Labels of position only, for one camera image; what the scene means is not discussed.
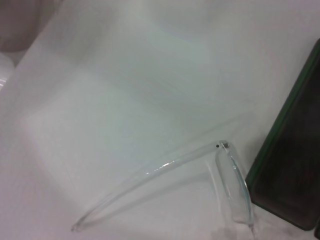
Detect clear white glasses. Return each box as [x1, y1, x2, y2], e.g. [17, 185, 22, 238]
[70, 139, 259, 240]

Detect green glasses case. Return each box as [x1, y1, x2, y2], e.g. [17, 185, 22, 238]
[244, 37, 320, 240]

